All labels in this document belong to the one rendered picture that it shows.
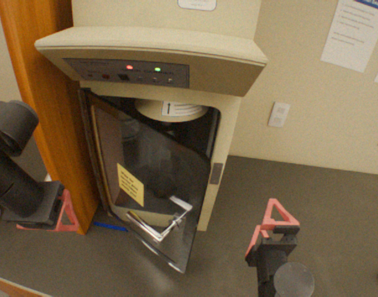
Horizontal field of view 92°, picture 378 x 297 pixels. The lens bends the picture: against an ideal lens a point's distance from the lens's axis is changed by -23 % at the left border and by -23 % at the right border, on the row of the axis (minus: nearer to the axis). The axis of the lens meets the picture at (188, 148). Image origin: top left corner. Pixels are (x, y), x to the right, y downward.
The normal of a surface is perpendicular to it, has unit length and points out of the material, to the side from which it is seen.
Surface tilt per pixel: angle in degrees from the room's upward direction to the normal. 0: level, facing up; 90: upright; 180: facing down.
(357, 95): 90
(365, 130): 90
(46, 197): 20
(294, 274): 9
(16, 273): 0
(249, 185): 0
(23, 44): 90
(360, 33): 90
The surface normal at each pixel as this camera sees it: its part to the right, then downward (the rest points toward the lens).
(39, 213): -0.19, -0.63
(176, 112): 0.21, 0.27
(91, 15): -0.09, 0.62
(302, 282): -0.06, -0.78
